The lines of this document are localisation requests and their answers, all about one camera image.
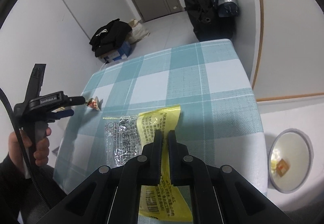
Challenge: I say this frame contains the person's left hand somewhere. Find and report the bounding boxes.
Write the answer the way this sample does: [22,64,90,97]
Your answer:
[8,127,52,173]

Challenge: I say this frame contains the beige tote bag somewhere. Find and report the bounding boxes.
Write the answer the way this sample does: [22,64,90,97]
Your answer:
[126,18,150,44]

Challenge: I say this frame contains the yellow snack wrapper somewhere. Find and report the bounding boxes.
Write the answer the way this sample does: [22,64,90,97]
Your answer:
[137,105,192,222]

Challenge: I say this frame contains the blue cardboard box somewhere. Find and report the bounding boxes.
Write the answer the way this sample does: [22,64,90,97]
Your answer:
[100,41,132,63]

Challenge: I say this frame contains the black clothes pile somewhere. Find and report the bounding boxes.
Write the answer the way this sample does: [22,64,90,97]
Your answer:
[89,18,132,57]

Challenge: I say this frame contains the black hanging coat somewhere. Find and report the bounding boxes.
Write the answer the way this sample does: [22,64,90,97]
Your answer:
[184,0,235,41]

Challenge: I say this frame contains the teal checked tablecloth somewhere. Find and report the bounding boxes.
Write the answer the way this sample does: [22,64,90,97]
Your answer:
[54,39,268,194]

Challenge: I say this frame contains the small orange candy wrapper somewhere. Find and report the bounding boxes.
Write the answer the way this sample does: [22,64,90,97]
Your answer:
[86,96,103,110]

